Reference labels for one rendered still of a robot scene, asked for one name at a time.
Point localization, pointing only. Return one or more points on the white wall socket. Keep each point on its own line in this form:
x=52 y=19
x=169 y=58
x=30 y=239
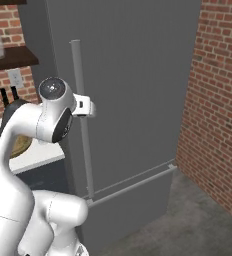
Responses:
x=15 y=78

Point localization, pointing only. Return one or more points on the grey fridge drawer front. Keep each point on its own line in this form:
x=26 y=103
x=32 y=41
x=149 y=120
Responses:
x=131 y=213

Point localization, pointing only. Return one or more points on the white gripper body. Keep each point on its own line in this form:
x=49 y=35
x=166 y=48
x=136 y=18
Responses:
x=92 y=109

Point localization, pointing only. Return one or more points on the grey fridge door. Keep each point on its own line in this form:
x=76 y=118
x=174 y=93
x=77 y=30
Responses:
x=134 y=93

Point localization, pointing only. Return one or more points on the grey fridge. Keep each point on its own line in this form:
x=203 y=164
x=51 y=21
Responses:
x=38 y=33

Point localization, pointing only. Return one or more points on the round wooden board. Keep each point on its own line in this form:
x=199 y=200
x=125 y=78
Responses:
x=23 y=146

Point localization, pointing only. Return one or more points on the dark wooden wall shelf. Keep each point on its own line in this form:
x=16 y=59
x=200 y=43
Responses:
x=4 y=1
x=11 y=59

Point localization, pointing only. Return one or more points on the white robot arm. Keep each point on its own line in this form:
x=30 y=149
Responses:
x=11 y=200

